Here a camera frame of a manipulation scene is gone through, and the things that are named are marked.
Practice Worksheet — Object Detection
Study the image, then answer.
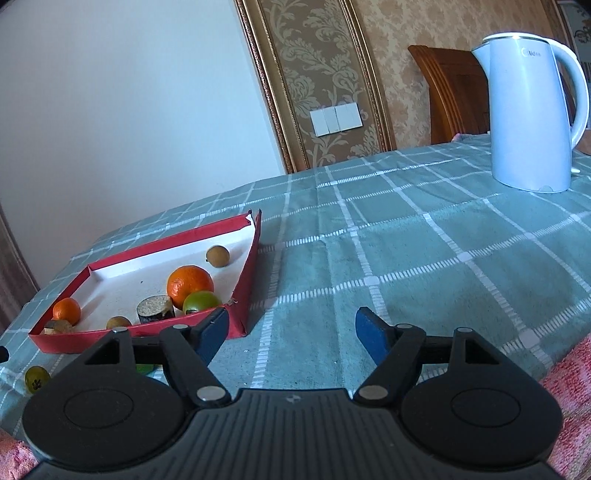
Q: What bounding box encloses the green cucumber cylinder piece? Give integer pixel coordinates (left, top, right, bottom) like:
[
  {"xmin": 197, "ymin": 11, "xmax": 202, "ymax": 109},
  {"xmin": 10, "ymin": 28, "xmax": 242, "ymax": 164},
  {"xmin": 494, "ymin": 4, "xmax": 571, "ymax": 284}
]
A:
[{"xmin": 135, "ymin": 364, "xmax": 157, "ymax": 375}]

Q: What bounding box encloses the small orange tangerine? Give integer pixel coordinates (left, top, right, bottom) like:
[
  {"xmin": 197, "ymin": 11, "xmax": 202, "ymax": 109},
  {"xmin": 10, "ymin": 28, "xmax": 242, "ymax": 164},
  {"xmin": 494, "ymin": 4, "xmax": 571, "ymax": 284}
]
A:
[{"xmin": 52, "ymin": 298, "xmax": 81, "ymax": 326}]

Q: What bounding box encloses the dark eggplant chunk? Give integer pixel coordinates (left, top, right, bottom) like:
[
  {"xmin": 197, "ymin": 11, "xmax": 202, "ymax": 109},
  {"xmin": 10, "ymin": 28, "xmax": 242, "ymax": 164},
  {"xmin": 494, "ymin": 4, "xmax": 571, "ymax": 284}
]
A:
[{"xmin": 136, "ymin": 295, "xmax": 175, "ymax": 324}]

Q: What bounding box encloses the large orange tangerine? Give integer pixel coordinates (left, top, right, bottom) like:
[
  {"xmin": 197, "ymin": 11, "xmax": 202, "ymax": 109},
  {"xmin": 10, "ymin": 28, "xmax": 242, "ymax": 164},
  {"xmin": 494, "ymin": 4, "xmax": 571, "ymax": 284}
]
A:
[{"xmin": 166, "ymin": 265, "xmax": 214, "ymax": 310}]

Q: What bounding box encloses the beige floral curtain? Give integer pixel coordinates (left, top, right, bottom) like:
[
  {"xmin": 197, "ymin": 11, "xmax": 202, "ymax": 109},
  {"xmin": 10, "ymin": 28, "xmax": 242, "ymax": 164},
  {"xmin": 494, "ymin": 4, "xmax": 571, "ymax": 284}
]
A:
[{"xmin": 0, "ymin": 211, "xmax": 39, "ymax": 332}]

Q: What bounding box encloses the red shallow cardboard box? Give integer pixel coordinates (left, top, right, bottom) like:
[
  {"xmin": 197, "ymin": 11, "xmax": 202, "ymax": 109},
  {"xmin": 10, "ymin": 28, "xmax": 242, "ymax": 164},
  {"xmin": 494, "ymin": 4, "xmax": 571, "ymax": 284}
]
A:
[{"xmin": 29, "ymin": 211, "xmax": 262, "ymax": 354}]

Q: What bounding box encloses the teal plaid bed sheet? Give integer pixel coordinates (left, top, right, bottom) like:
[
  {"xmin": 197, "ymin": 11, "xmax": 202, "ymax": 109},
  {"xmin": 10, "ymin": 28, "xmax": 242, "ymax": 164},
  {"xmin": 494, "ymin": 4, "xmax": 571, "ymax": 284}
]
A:
[{"xmin": 1, "ymin": 135, "xmax": 590, "ymax": 436}]

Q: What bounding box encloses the white electric kettle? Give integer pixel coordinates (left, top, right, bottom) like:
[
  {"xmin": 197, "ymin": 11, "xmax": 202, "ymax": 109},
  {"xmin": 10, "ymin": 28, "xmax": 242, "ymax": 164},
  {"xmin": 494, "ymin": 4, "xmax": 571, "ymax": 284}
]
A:
[{"xmin": 473, "ymin": 32, "xmax": 590, "ymax": 193}]

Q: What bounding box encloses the wooden headboard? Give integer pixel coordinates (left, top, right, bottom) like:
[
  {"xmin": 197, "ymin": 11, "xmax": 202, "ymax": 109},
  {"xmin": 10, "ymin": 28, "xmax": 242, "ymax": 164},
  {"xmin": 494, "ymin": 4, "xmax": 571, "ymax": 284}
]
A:
[{"xmin": 408, "ymin": 45, "xmax": 490, "ymax": 144}]

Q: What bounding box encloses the gold framed wallpaper panel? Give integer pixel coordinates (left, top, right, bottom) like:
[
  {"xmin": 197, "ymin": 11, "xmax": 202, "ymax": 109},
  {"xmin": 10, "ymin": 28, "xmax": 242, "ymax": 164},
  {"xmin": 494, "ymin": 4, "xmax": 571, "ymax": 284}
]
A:
[{"xmin": 235, "ymin": 1, "xmax": 396, "ymax": 173}]

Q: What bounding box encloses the white wall switch panel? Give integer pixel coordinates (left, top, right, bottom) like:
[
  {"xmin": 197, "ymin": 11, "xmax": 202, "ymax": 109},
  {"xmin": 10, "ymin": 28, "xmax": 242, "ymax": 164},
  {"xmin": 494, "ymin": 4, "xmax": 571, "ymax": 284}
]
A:
[{"xmin": 310, "ymin": 103, "xmax": 363, "ymax": 137}]

